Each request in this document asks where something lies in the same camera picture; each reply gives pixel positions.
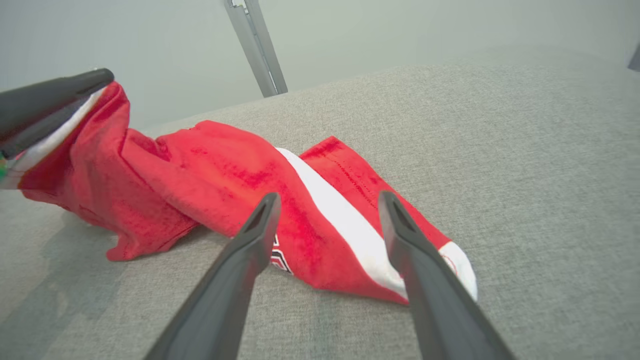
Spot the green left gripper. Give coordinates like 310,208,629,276
0,68,115,181

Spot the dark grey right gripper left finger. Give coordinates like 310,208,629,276
144,192,282,360

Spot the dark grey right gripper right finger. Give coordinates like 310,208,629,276
378,190,517,360

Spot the red shorts white trim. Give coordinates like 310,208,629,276
0,81,478,306

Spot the grey fabric sofa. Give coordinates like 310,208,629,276
0,45,640,360

